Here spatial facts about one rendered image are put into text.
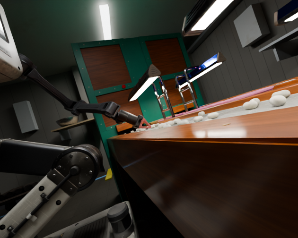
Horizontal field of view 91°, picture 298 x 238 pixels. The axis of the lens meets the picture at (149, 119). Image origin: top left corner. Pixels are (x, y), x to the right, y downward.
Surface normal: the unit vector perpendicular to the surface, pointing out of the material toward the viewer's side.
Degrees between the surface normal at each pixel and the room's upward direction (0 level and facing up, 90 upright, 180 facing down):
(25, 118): 90
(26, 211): 90
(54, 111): 90
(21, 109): 90
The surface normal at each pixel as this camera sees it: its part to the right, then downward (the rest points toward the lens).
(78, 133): 0.20, -0.08
